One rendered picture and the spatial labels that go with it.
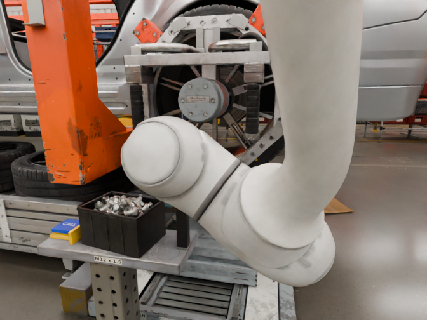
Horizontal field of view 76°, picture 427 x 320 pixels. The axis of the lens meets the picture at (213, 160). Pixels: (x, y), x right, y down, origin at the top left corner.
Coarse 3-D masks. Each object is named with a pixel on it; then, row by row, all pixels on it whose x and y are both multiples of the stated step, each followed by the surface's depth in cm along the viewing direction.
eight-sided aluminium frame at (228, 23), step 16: (208, 16) 90; (224, 16) 89; (240, 16) 88; (176, 32) 93; (192, 32) 97; (240, 32) 94; (256, 32) 88; (144, 96) 101; (144, 112) 103; (272, 128) 96; (256, 144) 97; (240, 160) 99
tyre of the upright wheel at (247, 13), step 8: (200, 8) 98; (208, 8) 97; (216, 8) 96; (224, 8) 96; (232, 8) 96; (240, 8) 95; (184, 16) 99; (192, 16) 99; (248, 16) 95; (168, 24) 101; (272, 144) 104; (280, 144) 103; (264, 152) 105; (272, 152) 105; (256, 160) 106; (264, 160) 106
